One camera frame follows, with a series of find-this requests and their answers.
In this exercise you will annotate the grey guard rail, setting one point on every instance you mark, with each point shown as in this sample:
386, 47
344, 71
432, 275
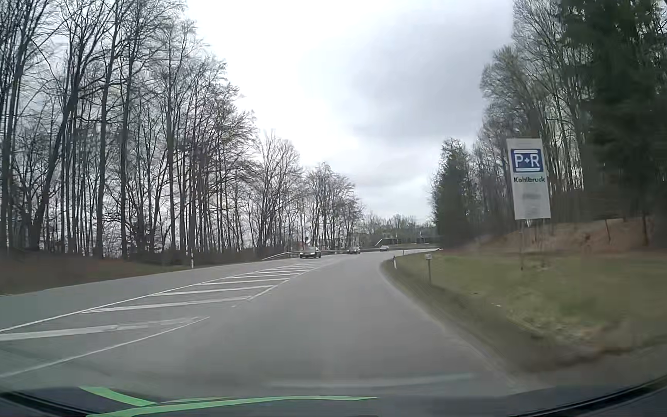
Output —
310, 252

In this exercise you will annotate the wood with dark conifers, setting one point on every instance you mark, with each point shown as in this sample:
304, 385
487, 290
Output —
600, 116

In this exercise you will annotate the grass verge with bank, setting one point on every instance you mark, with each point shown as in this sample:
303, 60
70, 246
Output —
542, 289

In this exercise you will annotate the wood of bare trees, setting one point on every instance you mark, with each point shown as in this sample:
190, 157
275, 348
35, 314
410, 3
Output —
107, 145

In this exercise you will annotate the grey asphalt road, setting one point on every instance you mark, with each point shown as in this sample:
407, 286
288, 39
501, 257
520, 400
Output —
333, 324

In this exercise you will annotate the white parking information sign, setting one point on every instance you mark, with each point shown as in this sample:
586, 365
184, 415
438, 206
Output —
528, 179

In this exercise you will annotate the building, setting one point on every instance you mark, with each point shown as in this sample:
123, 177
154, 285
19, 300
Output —
403, 237

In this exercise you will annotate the brown leaf-covered verge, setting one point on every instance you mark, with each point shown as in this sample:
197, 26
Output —
50, 272

